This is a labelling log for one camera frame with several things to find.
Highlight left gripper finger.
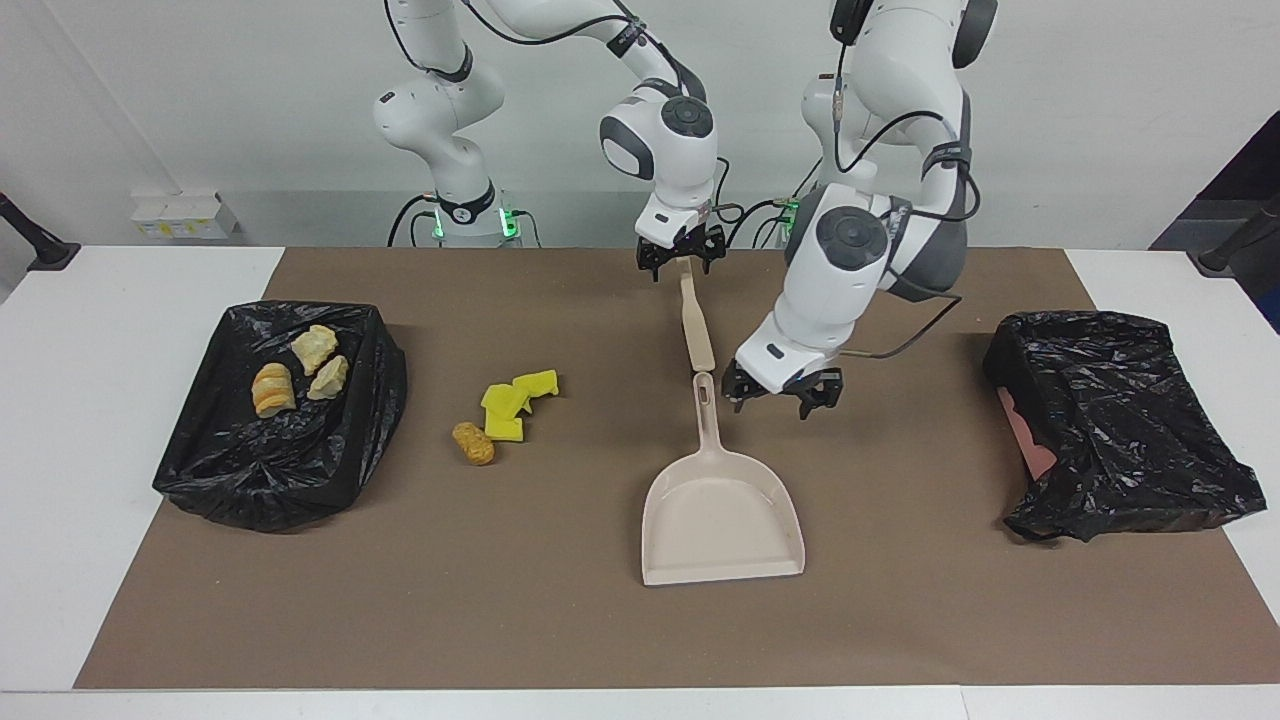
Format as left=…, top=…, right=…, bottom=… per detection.
left=797, top=367, right=844, bottom=420
left=722, top=360, right=766, bottom=414

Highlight beige hand brush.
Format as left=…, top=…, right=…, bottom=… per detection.
left=678, top=257, right=717, bottom=373

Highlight beige plastic dustpan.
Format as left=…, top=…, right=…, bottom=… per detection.
left=641, top=372, right=807, bottom=588

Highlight yellow food pieces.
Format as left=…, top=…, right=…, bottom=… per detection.
left=481, top=383, right=531, bottom=421

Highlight brown crumbly nugget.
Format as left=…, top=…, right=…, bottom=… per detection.
left=452, top=421, right=496, bottom=467

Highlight pale bread chunk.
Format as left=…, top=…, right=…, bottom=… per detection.
left=291, top=324, right=340, bottom=377
left=307, top=355, right=351, bottom=402

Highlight striped orange bread piece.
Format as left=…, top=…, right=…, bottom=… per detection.
left=251, top=362, right=299, bottom=419

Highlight pink bin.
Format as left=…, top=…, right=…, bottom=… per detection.
left=997, top=388, right=1058, bottom=481

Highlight right black bag bin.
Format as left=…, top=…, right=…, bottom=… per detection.
left=983, top=310, right=1268, bottom=543

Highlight black bag lined bin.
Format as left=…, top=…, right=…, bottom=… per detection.
left=152, top=300, right=409, bottom=533

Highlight brown paper table mat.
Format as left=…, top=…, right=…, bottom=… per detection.
left=73, top=246, right=1280, bottom=691

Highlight black stand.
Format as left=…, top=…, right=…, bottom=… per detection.
left=0, top=192, right=82, bottom=273
left=1190, top=195, right=1280, bottom=277

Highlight white power strip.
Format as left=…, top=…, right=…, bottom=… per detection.
left=130, top=190, right=242, bottom=241

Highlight dark partition panel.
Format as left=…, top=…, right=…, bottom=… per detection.
left=1150, top=108, right=1280, bottom=336

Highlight black base cable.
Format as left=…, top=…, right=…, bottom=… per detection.
left=725, top=160, right=801, bottom=249
left=388, top=195, right=441, bottom=248

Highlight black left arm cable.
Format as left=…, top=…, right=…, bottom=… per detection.
left=828, top=0, right=966, bottom=361

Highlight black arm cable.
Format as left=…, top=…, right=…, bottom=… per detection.
left=385, top=0, right=746, bottom=221
left=828, top=0, right=966, bottom=361

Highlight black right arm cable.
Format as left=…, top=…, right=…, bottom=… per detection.
left=385, top=0, right=746, bottom=221

